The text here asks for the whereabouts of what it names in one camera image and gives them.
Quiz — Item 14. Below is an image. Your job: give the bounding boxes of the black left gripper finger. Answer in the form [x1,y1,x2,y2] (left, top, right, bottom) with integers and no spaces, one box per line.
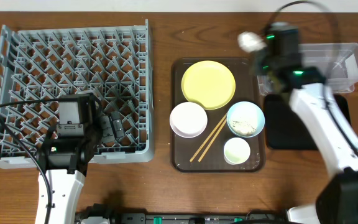
[100,115,114,144]
[110,111,125,139]

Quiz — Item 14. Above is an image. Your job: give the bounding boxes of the white tissue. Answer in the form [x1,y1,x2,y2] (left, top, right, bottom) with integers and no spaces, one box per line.
[237,32,267,53]

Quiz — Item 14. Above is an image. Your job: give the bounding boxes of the light blue bowl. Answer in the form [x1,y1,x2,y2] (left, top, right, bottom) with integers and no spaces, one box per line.
[226,101,265,138]

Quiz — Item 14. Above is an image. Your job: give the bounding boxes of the white pink-rimmed bowl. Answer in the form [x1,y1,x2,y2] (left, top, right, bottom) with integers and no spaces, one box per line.
[169,102,208,138]

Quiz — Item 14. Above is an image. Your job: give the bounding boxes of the small light green cup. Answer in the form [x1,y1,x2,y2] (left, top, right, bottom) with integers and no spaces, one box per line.
[223,138,250,165]

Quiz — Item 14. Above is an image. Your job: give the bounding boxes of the rice and food scraps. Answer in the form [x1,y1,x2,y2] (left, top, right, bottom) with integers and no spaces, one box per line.
[228,113,258,136]

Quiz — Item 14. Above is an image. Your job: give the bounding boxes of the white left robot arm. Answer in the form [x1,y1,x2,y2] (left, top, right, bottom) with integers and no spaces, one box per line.
[36,91,124,223]

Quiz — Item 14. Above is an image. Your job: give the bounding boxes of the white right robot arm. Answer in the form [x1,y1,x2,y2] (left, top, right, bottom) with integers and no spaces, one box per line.
[238,24,358,223]

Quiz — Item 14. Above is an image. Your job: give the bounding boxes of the clear plastic waste bin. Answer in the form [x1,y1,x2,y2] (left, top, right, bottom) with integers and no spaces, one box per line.
[255,42,358,96]

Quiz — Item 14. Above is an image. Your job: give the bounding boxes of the black waste tray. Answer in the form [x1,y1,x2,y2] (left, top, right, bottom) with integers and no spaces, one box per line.
[263,93,352,151]

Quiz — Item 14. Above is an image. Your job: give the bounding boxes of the grey plastic dishwasher rack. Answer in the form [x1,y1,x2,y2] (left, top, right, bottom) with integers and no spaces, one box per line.
[0,24,155,169]

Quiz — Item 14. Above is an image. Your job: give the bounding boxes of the dark brown serving tray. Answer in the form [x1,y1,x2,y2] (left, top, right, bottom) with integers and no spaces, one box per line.
[170,57,266,172]

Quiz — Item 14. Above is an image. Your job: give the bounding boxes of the yellow plate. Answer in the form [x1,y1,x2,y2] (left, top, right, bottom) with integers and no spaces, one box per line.
[181,60,236,110]

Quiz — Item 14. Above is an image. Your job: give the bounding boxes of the upper wooden chopstick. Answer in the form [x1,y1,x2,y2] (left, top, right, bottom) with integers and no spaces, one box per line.
[190,113,227,162]

